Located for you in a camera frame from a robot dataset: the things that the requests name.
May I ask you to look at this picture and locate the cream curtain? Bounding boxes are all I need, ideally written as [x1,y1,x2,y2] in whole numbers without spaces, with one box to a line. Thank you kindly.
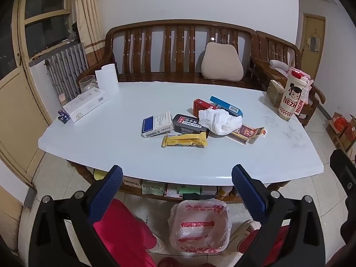
[74,0,105,55]

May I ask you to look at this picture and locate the plastic bag with red print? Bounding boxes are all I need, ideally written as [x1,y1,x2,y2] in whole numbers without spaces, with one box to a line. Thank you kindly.
[168,198,231,253]

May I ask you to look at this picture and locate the red and white packet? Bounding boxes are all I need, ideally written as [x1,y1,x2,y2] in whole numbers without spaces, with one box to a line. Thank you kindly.
[164,184,184,198]

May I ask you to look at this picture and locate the cream framed glazed door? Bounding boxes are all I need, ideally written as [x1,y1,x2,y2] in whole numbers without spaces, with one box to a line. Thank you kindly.
[0,0,77,173]

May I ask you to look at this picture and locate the white tissue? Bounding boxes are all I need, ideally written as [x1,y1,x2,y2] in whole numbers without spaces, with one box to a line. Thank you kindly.
[198,108,243,135]

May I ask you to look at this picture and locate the long white box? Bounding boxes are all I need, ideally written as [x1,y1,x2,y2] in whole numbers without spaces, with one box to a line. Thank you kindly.
[63,87,108,123]

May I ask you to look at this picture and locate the wooden armchair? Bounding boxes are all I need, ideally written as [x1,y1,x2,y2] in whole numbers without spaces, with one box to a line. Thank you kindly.
[254,30,326,127]

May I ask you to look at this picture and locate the red gold pack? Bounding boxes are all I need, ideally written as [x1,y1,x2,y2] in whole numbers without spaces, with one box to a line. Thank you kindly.
[228,124,267,144]

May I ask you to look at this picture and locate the white top wooden table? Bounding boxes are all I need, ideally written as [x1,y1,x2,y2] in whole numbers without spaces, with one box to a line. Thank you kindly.
[38,81,324,203]

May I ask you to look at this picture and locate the yellow snack wrapper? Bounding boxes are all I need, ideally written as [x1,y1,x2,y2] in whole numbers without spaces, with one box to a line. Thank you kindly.
[162,132,208,148]

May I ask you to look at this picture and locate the beige slipper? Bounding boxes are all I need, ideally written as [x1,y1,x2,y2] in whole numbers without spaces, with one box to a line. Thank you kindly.
[231,219,262,252]

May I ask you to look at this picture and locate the yellow door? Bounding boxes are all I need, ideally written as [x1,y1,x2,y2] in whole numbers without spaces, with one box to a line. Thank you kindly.
[302,13,326,70]

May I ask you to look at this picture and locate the wooden slatted sofa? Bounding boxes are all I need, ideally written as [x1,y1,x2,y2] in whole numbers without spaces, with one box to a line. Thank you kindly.
[76,19,263,91]

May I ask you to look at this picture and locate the blue and white box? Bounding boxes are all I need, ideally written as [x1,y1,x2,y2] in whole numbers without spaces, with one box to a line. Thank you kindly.
[141,111,173,138]

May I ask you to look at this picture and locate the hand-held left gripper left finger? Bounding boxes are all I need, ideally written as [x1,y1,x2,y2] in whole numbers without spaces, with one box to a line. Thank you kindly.
[28,165,124,267]

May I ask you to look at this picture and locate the green wipes pack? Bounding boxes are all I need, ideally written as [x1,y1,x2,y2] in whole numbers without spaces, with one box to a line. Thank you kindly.
[141,180,167,196]

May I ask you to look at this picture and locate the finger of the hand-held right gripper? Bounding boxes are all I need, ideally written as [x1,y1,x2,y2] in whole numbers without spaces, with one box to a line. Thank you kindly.
[330,149,356,201]

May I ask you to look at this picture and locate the red box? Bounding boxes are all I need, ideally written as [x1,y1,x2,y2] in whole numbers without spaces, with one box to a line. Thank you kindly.
[193,99,220,116]

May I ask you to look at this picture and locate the open carton with red packets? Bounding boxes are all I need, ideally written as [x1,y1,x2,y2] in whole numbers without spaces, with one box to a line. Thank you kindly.
[326,112,349,151]

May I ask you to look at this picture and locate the pink plastic bag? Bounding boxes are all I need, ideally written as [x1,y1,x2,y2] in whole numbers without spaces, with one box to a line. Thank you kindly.
[299,71,315,105]

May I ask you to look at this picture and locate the printed brown box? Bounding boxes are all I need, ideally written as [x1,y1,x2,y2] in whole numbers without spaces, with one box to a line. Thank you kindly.
[122,176,142,187]

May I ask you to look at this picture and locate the beige cushion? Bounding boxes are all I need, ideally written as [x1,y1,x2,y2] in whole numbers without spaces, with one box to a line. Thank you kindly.
[201,42,244,82]

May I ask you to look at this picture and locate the white paper towel roll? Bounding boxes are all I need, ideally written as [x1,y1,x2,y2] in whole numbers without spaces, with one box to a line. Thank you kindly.
[95,63,119,96]

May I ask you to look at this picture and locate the grey radiator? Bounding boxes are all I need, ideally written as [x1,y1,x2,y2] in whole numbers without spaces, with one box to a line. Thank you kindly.
[44,43,89,101]

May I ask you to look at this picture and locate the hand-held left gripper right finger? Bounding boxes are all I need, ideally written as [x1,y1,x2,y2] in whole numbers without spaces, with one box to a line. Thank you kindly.
[231,164,326,267]

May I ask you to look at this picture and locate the tan cardboard box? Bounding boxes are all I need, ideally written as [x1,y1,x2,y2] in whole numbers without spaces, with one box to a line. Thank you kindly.
[266,79,285,108]

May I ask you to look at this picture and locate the bright green packet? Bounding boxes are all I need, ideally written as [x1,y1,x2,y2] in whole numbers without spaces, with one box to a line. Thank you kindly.
[178,184,202,195]

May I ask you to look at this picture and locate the cartoon print tumbler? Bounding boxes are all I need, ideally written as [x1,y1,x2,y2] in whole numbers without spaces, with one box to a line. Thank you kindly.
[279,67,306,121]

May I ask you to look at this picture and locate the black box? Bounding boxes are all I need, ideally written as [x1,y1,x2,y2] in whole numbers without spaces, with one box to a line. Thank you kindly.
[172,113,210,136]

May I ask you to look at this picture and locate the white roll pillow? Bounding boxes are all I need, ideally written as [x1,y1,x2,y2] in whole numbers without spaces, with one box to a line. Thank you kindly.
[268,60,291,74]

